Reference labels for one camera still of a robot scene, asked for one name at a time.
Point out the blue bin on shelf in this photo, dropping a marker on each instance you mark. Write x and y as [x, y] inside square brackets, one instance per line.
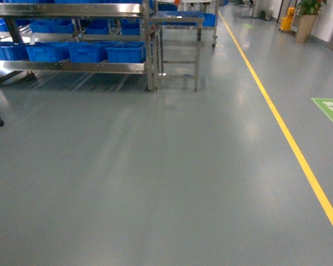
[48, 52]
[12, 52]
[93, 52]
[127, 52]

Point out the steel shelf rack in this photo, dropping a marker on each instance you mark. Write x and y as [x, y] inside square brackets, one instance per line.
[31, 22]

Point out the small steel table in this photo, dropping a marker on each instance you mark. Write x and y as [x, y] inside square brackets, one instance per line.
[176, 45]

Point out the yellow mop bucket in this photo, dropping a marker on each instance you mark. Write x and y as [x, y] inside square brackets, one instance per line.
[285, 25]

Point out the plant in tan planter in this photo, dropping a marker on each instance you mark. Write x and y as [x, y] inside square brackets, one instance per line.
[307, 11]

